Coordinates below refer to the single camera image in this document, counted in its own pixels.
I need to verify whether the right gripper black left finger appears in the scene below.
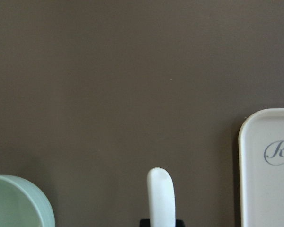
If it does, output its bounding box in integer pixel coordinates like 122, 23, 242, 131
139, 219, 151, 227

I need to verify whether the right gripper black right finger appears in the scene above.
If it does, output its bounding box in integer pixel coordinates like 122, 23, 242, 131
175, 219, 185, 227

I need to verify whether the light green bowl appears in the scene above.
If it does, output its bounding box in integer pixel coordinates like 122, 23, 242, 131
0, 175, 56, 227

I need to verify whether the white rectangular tray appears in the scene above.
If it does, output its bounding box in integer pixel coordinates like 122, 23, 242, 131
238, 108, 284, 227

